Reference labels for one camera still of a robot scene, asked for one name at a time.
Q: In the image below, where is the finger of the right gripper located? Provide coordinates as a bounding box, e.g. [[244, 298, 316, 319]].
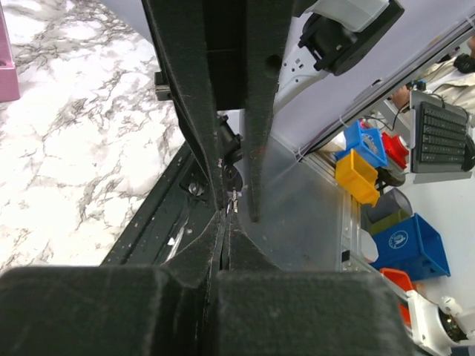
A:
[[142, 1, 225, 211], [243, 1, 294, 222]]

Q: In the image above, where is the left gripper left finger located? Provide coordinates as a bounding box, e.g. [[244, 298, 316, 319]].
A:
[[1, 213, 226, 355]]

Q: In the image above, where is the small blue parts bin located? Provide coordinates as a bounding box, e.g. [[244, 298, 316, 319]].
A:
[[335, 122, 387, 168]]

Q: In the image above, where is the blue storage bin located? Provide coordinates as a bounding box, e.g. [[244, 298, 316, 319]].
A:
[[370, 214, 451, 281]]

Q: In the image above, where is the orange storage bin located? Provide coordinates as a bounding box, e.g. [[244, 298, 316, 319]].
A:
[[379, 268, 414, 328]]

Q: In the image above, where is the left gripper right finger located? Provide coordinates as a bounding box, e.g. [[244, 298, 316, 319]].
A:
[[207, 215, 413, 355]]

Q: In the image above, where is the black keyboard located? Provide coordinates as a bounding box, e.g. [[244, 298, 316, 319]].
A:
[[409, 90, 472, 184]]

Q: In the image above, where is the aluminium frame rail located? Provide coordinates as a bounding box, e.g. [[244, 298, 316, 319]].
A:
[[301, 153, 377, 271]]

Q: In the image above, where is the pink metronome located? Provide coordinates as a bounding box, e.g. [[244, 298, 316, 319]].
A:
[[0, 7, 20, 102]]

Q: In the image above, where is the silver key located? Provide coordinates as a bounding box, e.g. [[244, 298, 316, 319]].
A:
[[226, 188, 241, 214]]

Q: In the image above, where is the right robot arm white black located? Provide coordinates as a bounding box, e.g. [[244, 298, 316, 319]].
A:
[[142, 1, 404, 221]]

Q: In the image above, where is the yellow storage bin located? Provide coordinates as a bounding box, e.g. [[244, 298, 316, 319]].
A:
[[335, 149, 380, 206]]

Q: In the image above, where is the black mounting rail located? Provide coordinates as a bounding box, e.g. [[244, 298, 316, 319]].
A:
[[102, 143, 215, 266]]

